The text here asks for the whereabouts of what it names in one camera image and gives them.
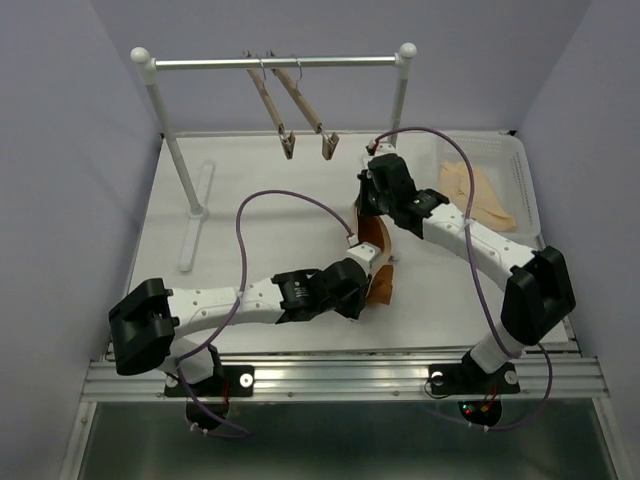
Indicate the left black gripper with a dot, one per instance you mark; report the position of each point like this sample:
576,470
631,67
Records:
353,309

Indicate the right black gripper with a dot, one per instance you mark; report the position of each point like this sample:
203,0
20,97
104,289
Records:
363,205

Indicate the brown underwear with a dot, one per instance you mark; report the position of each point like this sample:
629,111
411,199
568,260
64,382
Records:
372,229

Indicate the wooden clip hanger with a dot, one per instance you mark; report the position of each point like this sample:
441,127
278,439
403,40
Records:
330,140
258,77

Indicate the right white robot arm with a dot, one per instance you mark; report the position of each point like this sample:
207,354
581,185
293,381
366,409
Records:
537,289

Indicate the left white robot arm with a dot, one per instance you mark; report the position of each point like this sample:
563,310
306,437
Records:
154,327

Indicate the beige underwear in basket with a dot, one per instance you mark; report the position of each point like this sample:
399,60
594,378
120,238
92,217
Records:
454,183

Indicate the white plastic basket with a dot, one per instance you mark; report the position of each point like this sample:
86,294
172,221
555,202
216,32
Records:
504,161

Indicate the white metal clothes rack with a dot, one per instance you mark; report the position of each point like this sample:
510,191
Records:
197,191

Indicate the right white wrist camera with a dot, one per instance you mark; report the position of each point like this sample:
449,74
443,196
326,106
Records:
375,149

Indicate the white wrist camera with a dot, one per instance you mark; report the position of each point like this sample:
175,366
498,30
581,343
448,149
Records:
368,256
375,149

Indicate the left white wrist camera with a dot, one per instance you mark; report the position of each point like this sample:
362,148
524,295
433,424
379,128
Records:
368,256

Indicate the aluminium mounting rail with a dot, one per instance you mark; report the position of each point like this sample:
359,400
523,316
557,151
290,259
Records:
350,377

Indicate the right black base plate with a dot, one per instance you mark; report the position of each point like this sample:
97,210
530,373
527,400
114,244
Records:
479,392

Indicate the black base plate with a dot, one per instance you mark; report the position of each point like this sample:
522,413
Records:
479,392
209,415

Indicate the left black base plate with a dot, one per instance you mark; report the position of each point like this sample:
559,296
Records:
209,415

